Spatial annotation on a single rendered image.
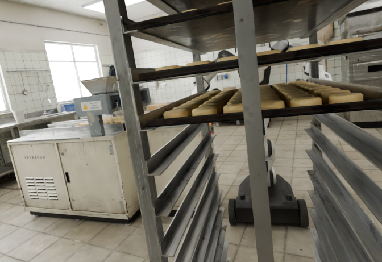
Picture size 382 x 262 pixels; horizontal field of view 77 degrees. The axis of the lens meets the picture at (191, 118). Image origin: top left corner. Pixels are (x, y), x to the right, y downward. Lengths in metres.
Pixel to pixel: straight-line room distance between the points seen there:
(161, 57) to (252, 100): 6.40
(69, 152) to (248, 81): 2.15
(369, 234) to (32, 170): 2.70
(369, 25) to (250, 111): 4.52
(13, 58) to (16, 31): 0.51
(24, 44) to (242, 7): 5.34
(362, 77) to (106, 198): 4.18
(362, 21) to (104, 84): 4.04
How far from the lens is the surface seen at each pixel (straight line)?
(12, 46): 5.51
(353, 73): 4.81
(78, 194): 2.56
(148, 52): 7.00
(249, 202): 2.04
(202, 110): 0.46
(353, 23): 4.86
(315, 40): 1.04
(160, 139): 2.07
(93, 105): 2.12
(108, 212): 2.42
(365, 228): 0.66
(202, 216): 0.85
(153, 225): 0.55
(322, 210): 1.05
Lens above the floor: 1.21
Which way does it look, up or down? 9 degrees down
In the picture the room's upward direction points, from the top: 8 degrees counter-clockwise
